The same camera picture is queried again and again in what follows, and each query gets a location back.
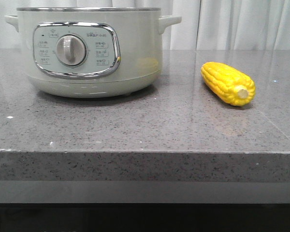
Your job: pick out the pale green electric cooking pot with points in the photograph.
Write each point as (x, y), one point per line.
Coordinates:
(91, 52)

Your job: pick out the yellow corn cob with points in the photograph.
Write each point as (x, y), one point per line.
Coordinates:
(229, 84)

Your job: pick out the white curtain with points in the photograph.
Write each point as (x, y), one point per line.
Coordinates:
(206, 24)

